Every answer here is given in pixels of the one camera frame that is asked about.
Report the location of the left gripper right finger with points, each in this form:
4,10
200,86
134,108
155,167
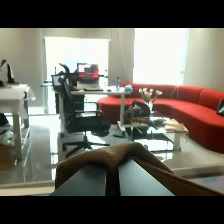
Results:
140,181

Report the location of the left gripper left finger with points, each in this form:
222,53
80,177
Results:
87,182

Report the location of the vase of pale flowers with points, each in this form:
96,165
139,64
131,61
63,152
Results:
149,96

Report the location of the black office chair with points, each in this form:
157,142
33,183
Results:
77,116

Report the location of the white desk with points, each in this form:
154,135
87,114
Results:
100,91

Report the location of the blue bottle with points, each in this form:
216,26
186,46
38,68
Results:
117,83

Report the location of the white table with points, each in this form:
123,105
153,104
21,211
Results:
13,100

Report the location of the red sofa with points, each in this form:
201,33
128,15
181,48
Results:
196,106

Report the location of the glass coffee table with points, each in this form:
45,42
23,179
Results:
156,128

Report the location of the monitor with red screen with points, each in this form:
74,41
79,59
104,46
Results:
88,71

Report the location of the brown garment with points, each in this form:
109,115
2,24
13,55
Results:
186,186

